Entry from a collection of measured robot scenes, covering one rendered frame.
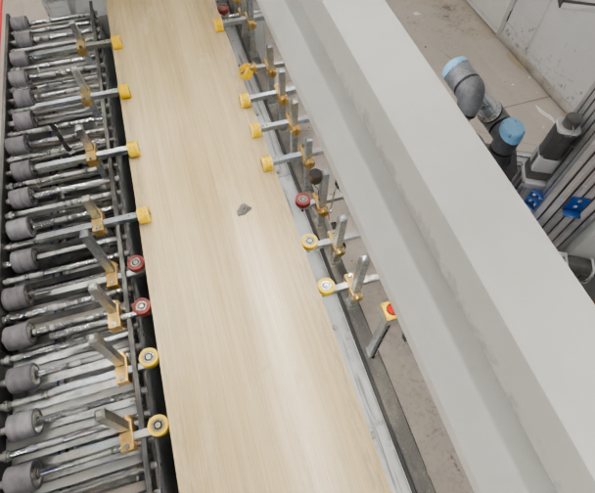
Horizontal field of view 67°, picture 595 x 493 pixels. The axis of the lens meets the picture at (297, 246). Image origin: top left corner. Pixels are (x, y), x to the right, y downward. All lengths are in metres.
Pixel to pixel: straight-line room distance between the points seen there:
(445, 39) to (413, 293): 4.72
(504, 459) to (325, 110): 0.41
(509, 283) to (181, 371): 1.71
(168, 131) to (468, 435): 2.46
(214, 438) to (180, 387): 0.25
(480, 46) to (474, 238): 4.78
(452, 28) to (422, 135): 4.85
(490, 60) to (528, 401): 4.71
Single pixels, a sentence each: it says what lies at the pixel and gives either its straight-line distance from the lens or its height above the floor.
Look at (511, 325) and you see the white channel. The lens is 0.35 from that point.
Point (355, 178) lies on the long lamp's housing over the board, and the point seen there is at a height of 2.36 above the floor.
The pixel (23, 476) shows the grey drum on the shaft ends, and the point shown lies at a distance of 2.15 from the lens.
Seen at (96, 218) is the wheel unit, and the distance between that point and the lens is 2.35.
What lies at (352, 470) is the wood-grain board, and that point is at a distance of 1.87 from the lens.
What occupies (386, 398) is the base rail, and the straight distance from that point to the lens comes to 2.14.
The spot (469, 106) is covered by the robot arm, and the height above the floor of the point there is 1.49.
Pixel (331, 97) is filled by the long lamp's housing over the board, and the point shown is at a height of 2.38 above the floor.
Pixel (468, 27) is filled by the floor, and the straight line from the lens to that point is 5.34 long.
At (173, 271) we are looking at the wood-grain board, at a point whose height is 0.90.
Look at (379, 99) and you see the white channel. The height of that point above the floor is 2.46.
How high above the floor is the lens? 2.76
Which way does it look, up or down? 59 degrees down
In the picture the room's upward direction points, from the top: 1 degrees clockwise
